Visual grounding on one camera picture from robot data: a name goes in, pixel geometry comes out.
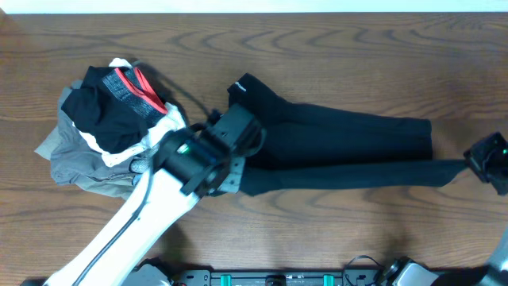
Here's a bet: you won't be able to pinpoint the black long pants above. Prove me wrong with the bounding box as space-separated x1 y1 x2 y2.
228 73 466 196

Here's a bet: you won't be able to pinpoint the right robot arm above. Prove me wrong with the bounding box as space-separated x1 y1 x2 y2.
373 132 507 286

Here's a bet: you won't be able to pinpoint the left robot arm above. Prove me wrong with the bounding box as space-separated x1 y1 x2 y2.
23 104 265 286

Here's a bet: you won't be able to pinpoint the white garment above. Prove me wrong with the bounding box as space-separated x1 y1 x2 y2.
78 58 186 168

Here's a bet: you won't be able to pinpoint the black shorts red waistband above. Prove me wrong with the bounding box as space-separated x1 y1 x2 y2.
61 66 168 153

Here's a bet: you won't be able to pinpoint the grey garment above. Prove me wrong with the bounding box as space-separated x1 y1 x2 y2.
36 80 158 199

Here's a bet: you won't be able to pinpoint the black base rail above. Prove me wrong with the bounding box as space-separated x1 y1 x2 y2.
171 269 378 286

